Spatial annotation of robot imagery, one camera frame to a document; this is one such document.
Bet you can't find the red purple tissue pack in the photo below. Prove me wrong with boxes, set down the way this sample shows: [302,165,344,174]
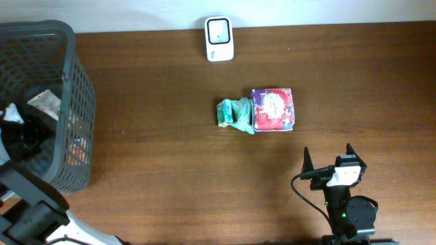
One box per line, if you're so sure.
[251,88,296,132]

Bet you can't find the green toilet tissue pack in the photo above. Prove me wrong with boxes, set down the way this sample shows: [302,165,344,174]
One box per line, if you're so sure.
[230,97,255,135]

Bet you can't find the small green tissue pack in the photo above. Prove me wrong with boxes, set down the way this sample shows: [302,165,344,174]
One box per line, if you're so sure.
[217,99,234,127]

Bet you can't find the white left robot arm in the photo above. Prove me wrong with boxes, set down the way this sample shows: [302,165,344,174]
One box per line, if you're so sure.
[1,146,126,245]

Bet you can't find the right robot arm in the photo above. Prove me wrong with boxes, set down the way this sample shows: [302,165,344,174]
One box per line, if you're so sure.
[291,144,398,245]

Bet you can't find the white barcode scanner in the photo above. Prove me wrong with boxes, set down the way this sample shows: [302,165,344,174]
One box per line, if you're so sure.
[204,16,234,62]

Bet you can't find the grey plastic mesh basket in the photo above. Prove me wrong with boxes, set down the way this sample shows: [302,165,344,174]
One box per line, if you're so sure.
[1,20,97,195]

